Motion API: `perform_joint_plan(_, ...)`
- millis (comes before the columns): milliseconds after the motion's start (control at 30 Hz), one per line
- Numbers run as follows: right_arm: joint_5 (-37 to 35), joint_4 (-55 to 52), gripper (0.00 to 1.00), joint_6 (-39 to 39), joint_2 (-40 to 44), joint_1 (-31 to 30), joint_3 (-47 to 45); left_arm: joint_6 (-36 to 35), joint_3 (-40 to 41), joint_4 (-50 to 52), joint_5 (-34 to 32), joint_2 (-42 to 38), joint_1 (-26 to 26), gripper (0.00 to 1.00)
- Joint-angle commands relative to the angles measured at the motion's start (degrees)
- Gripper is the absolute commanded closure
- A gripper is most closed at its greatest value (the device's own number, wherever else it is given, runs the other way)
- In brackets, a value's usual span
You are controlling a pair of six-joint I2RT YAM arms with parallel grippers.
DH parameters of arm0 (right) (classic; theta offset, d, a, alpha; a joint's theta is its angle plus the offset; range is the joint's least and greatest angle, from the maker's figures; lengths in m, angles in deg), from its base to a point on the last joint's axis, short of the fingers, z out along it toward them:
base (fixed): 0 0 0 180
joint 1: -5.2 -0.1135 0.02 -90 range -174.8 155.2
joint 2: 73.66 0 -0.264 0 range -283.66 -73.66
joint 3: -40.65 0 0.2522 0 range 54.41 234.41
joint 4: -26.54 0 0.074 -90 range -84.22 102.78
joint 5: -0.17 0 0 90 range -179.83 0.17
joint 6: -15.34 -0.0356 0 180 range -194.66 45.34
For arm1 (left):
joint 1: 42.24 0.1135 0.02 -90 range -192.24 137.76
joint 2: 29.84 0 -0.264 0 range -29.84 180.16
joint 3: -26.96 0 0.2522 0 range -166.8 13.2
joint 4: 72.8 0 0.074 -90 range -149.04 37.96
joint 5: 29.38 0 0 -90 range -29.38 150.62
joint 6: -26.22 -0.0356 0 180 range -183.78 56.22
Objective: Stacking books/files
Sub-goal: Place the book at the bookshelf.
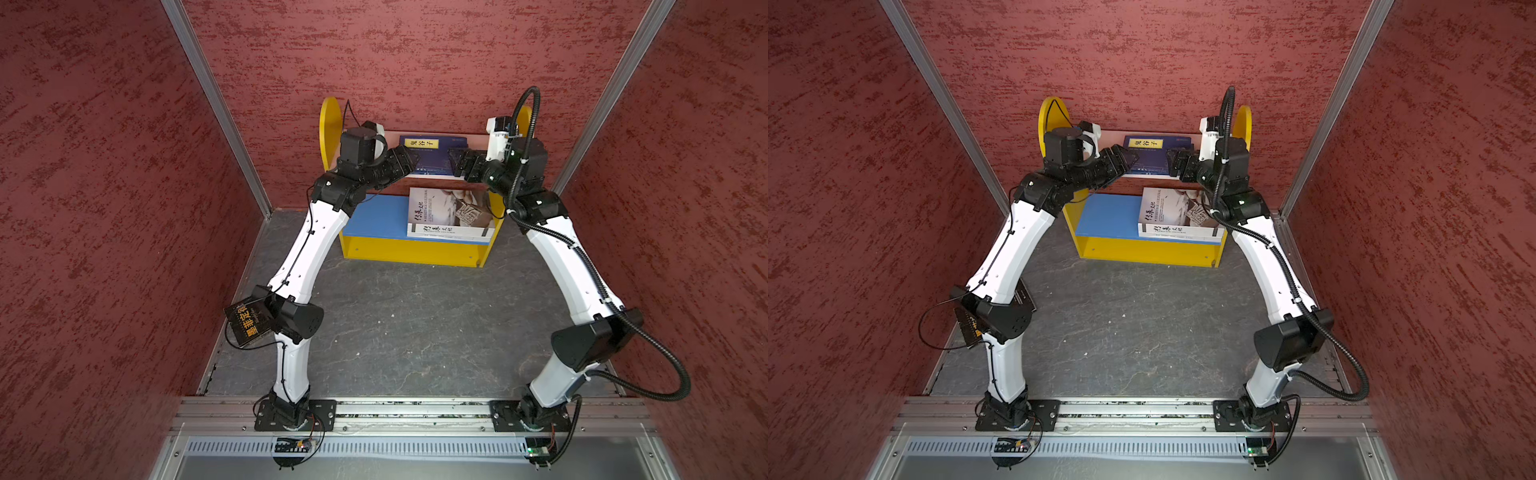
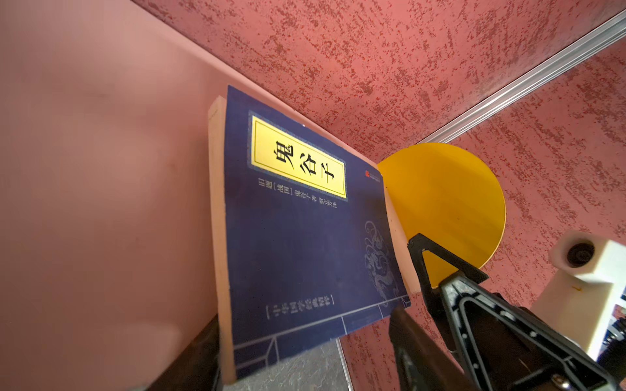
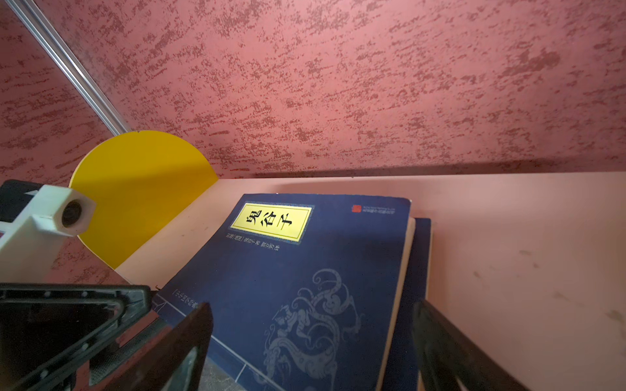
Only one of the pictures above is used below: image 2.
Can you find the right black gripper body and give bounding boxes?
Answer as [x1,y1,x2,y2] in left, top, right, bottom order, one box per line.
[508,293,625,390]

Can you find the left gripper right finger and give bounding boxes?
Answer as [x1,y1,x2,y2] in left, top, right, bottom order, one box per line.
[389,306,477,391]

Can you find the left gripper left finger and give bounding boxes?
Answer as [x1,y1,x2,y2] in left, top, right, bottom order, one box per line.
[147,316,220,391]

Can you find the dark blue booklet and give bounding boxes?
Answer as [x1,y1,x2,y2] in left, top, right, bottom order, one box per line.
[208,87,411,384]

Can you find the right corner aluminium profile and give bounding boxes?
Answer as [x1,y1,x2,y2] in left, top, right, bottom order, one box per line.
[421,11,625,143]

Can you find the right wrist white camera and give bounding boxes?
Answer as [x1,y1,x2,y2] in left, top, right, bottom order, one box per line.
[531,231,625,359]

